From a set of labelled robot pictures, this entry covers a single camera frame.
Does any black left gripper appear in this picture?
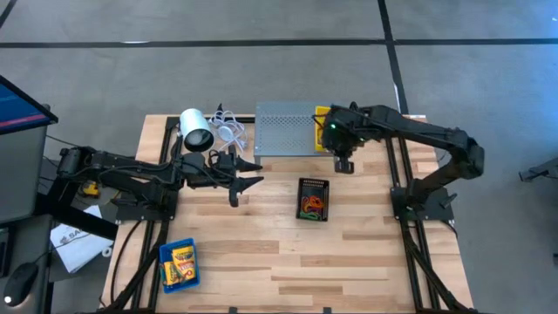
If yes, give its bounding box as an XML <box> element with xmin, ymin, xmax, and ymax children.
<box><xmin>182</xmin><ymin>150</ymin><xmax>266</xmax><ymax>208</ymax></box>

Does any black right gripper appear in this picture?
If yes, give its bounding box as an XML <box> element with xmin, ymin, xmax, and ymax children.
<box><xmin>321</xmin><ymin>106</ymin><xmax>368</xmax><ymax>175</ymax></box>

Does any yellow plastic basket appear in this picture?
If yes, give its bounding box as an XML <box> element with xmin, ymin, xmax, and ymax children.
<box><xmin>314</xmin><ymin>105</ymin><xmax>333</xmax><ymax>154</ymax></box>

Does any black plastic basket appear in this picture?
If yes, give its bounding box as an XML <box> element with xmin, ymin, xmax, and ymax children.
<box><xmin>296</xmin><ymin>176</ymin><xmax>330</xmax><ymax>222</ymax></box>

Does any blue plastic basket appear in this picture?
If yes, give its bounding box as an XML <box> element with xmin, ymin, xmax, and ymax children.
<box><xmin>158</xmin><ymin>237</ymin><xmax>201</xmax><ymax>295</ymax></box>

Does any white desk lamp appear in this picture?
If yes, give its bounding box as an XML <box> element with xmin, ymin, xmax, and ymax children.
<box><xmin>178</xmin><ymin>107</ymin><xmax>216</xmax><ymax>154</ymax></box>

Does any grey perforated metal riser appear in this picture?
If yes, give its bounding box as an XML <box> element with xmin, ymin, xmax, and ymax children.
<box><xmin>253</xmin><ymin>100</ymin><xmax>348</xmax><ymax>174</ymax></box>

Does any white paper booklet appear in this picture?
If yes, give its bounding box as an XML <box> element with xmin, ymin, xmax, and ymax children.
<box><xmin>49</xmin><ymin>203</ymin><xmax>115</xmax><ymax>275</ymax></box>

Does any grey computer case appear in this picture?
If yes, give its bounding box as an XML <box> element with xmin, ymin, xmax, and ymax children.
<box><xmin>0</xmin><ymin>125</ymin><xmax>50</xmax><ymax>224</ymax></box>

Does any computer monitor blue screen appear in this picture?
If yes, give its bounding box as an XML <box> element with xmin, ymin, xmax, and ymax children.
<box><xmin>0</xmin><ymin>74</ymin><xmax>59</xmax><ymax>136</ymax></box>

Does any black computer mouse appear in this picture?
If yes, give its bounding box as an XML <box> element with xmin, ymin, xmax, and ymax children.
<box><xmin>2</xmin><ymin>260</ymin><xmax>40</xmax><ymax>310</ymax></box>

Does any white lamp power cable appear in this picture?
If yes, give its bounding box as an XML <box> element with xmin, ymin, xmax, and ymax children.
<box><xmin>208</xmin><ymin>108</ymin><xmax>249</xmax><ymax>154</ymax></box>

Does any black aluminium table frame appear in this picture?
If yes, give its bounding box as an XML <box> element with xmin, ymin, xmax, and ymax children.
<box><xmin>102</xmin><ymin>113</ymin><xmax>479</xmax><ymax>314</ymax></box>

